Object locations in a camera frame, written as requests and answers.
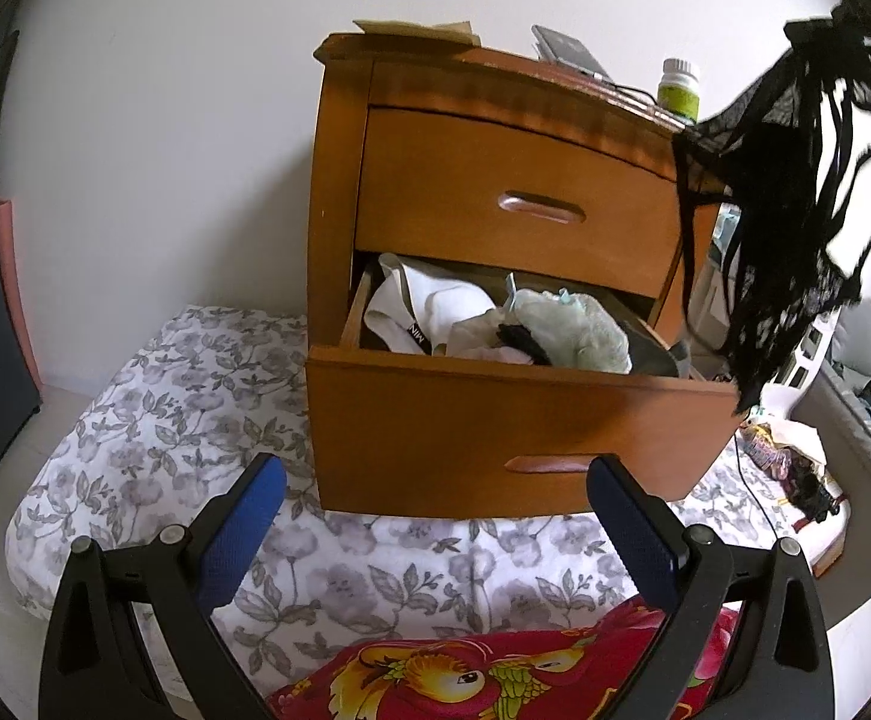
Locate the pink board by cabinet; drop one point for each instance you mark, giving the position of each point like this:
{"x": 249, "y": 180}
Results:
{"x": 11, "y": 287}

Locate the red floral cushion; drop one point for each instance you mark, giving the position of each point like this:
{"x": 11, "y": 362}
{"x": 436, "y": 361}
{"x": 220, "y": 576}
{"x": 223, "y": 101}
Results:
{"x": 570, "y": 673}

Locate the white garment with black label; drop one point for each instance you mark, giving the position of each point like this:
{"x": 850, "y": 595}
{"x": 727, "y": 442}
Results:
{"x": 417, "y": 304}

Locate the grey socks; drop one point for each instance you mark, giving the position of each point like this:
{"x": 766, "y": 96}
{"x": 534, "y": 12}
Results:
{"x": 652, "y": 358}

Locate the pale green lace garment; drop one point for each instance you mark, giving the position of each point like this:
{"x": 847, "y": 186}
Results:
{"x": 565, "y": 329}

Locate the cardboard sheet on nightstand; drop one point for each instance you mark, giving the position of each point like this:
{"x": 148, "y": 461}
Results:
{"x": 459, "y": 32}

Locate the wooden drawer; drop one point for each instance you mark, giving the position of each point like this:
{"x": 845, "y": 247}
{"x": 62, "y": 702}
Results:
{"x": 450, "y": 438}
{"x": 454, "y": 189}

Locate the wooden nightstand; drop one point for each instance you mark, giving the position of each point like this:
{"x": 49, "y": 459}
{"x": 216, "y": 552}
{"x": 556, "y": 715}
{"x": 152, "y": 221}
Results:
{"x": 365, "y": 72}

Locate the green pill bottle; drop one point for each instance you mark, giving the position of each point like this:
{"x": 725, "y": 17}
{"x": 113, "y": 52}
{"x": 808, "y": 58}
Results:
{"x": 678, "y": 90}

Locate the colourful trinket pile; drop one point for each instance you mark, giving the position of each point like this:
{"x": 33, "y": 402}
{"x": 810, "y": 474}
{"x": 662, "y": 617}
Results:
{"x": 796, "y": 473}

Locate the floral grey white quilt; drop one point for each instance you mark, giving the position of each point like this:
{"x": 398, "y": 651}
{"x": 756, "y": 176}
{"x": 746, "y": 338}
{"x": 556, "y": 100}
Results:
{"x": 205, "y": 432}

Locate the black lace garment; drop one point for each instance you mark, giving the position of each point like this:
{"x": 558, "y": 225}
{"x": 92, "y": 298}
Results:
{"x": 787, "y": 153}

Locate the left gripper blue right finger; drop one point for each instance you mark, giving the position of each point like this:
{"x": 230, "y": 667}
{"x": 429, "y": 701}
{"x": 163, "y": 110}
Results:
{"x": 644, "y": 532}

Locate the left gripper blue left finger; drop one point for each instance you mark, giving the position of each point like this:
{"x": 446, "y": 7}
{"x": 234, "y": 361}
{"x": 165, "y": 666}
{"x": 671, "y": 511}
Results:
{"x": 229, "y": 530}

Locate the phone on nightstand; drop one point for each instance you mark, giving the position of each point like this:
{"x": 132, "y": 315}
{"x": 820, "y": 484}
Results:
{"x": 557, "y": 48}

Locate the white cutout magazine rack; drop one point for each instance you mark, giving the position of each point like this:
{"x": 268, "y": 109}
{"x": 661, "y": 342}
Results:
{"x": 714, "y": 284}

